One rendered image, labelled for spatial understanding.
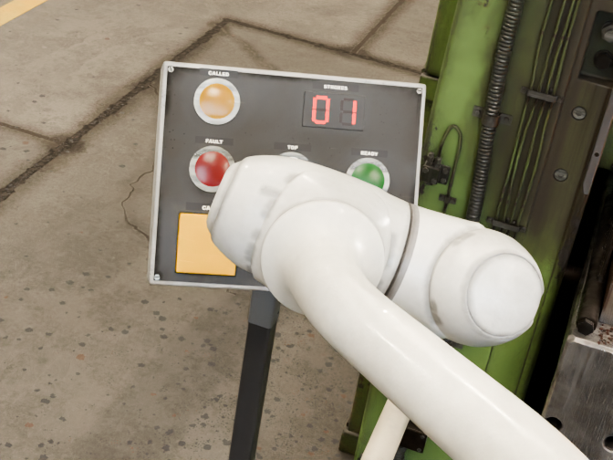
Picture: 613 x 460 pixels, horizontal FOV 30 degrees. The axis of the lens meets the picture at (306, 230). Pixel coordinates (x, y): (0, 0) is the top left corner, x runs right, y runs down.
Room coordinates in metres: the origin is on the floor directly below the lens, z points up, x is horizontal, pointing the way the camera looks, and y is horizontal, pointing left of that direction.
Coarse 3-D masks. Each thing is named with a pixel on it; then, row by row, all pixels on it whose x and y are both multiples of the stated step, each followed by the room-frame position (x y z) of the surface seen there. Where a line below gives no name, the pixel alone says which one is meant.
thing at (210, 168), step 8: (208, 152) 1.27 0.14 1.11; (216, 152) 1.27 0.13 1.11; (200, 160) 1.26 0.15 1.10; (208, 160) 1.26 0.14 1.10; (216, 160) 1.26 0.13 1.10; (224, 160) 1.27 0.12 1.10; (200, 168) 1.25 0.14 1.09; (208, 168) 1.25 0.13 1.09; (216, 168) 1.26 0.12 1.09; (224, 168) 1.26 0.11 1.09; (200, 176) 1.25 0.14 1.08; (208, 176) 1.25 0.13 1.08; (216, 176) 1.25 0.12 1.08; (208, 184) 1.25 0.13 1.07; (216, 184) 1.25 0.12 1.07
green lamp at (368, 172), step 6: (360, 168) 1.30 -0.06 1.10; (366, 168) 1.30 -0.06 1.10; (372, 168) 1.30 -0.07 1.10; (378, 168) 1.31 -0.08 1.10; (354, 174) 1.29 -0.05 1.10; (360, 174) 1.30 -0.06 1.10; (366, 174) 1.30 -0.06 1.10; (372, 174) 1.30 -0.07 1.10; (378, 174) 1.30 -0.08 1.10; (366, 180) 1.29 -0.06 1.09; (372, 180) 1.30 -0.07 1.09; (378, 180) 1.30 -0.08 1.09; (384, 180) 1.30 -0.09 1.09; (378, 186) 1.29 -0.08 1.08
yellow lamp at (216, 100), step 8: (208, 88) 1.30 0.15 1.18; (216, 88) 1.31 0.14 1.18; (224, 88) 1.31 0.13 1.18; (200, 96) 1.30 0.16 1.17; (208, 96) 1.30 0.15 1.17; (216, 96) 1.30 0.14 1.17; (224, 96) 1.30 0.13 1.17; (232, 96) 1.31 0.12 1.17; (200, 104) 1.29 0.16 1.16; (208, 104) 1.29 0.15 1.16; (216, 104) 1.29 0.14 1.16; (224, 104) 1.30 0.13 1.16; (232, 104) 1.30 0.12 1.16; (208, 112) 1.29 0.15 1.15; (216, 112) 1.29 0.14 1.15; (224, 112) 1.29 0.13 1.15
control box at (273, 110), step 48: (192, 96) 1.30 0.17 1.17; (240, 96) 1.31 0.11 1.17; (288, 96) 1.32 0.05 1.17; (336, 96) 1.34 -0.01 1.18; (384, 96) 1.35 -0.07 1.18; (192, 144) 1.27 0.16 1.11; (240, 144) 1.28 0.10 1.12; (288, 144) 1.30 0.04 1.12; (336, 144) 1.31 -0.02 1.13; (384, 144) 1.32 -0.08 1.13; (192, 192) 1.24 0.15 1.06; (240, 288) 1.20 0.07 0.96
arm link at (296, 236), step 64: (256, 192) 0.82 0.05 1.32; (320, 192) 0.82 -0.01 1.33; (384, 192) 0.87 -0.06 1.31; (256, 256) 0.80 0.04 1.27; (320, 256) 0.74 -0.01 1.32; (384, 256) 0.81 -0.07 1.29; (320, 320) 0.69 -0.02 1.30; (384, 320) 0.66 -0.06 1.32; (384, 384) 0.63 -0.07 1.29; (448, 384) 0.60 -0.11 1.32; (448, 448) 0.58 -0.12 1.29; (512, 448) 0.55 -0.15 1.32; (576, 448) 0.55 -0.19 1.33
